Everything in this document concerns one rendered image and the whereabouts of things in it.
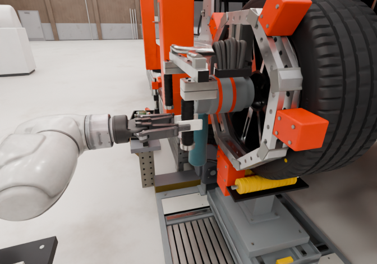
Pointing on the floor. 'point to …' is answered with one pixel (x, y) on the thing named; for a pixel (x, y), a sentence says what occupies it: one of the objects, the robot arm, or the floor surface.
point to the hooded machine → (14, 45)
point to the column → (147, 168)
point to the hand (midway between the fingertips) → (188, 122)
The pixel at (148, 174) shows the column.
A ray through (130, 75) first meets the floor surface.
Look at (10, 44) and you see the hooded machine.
